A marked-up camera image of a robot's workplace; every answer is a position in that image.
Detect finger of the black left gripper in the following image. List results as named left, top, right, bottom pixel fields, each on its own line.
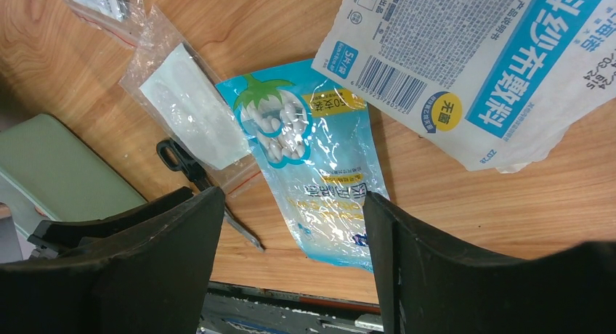
left=28, top=187, right=193, bottom=259

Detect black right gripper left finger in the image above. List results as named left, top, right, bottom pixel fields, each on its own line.
left=1, top=187, right=225, bottom=333

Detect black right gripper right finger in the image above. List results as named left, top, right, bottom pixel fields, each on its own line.
left=363, top=192, right=615, bottom=333

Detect mint green medicine kit case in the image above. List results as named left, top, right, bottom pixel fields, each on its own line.
left=1, top=114, right=146, bottom=237

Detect black handled scissors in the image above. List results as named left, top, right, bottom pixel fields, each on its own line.
left=156, top=139, right=265, bottom=253

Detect white blue cotton packet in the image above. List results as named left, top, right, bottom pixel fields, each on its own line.
left=312, top=0, right=615, bottom=173

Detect blue mask package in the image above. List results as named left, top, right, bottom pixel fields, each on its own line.
left=216, top=60, right=387, bottom=270

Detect white gauze packet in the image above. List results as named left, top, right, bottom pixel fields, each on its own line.
left=119, top=6, right=260, bottom=197

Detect clear bag of pads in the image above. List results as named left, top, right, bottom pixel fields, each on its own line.
left=63, top=0, right=145, bottom=49

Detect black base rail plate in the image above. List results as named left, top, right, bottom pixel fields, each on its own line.
left=196, top=282, right=384, bottom=333

